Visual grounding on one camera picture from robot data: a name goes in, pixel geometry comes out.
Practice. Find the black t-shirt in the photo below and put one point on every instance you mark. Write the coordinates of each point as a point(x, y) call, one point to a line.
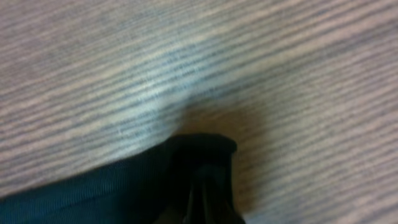
point(185, 179)

